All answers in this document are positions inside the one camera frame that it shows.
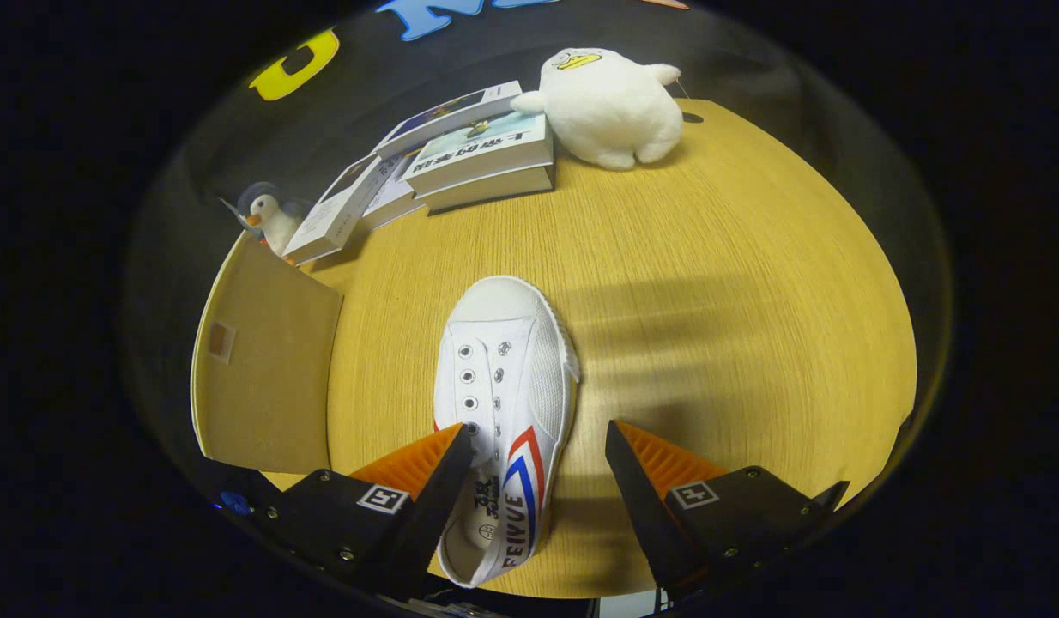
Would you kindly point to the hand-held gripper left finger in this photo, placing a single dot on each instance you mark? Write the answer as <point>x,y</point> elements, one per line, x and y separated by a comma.
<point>435,506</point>

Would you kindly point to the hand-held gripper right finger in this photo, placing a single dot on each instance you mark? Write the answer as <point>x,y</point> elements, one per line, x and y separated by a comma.
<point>641,498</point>

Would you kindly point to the white canvas shoe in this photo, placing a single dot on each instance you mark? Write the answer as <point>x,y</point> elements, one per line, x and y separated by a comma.
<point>508,378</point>

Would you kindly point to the cream fabric storage box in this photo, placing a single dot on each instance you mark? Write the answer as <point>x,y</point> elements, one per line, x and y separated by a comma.
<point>268,378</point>

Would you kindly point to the thin white book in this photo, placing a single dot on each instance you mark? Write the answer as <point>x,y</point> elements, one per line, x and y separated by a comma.
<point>392,197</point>

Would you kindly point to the grey penguin plush toy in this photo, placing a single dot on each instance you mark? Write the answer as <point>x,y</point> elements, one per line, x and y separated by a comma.
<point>272,221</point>

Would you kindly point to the thick book with teal cover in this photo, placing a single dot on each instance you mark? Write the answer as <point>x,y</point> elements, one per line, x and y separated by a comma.
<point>482,159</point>

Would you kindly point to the white book with dark picture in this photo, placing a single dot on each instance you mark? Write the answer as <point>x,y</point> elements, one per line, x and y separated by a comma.
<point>448,116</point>

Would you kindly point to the white duck plush toy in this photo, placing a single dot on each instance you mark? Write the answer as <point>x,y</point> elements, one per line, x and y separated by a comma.
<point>611,107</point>

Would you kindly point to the black backdrop cloth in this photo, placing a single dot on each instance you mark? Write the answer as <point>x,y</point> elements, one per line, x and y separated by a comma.
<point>735,60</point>

